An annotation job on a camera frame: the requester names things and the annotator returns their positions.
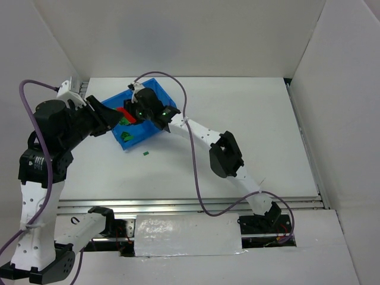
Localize green numbered lego brick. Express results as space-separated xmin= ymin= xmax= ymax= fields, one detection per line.
xmin=119 ymin=118 xmax=130 ymax=125

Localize red rounded lego brick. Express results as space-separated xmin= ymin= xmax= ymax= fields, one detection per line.
xmin=116 ymin=107 xmax=137 ymax=124

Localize small green lego brick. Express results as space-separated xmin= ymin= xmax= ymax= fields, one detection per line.
xmin=121 ymin=132 xmax=130 ymax=140

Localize green square lego brick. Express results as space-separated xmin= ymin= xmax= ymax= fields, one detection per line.
xmin=123 ymin=136 xmax=134 ymax=142

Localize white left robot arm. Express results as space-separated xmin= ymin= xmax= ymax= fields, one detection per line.
xmin=1 ymin=96 xmax=122 ymax=284

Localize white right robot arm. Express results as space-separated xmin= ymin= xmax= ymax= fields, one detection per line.
xmin=123 ymin=84 xmax=281 ymax=230

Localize blue plastic divided bin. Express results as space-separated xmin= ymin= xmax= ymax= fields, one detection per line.
xmin=102 ymin=78 xmax=180 ymax=150

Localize silver foil tape sheet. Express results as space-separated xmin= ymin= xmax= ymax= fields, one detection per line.
xmin=134 ymin=213 xmax=243 ymax=257

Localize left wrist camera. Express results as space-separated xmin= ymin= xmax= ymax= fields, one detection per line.
xmin=56 ymin=77 xmax=87 ymax=109

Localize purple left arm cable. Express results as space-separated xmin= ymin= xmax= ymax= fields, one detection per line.
xmin=0 ymin=80 xmax=84 ymax=285

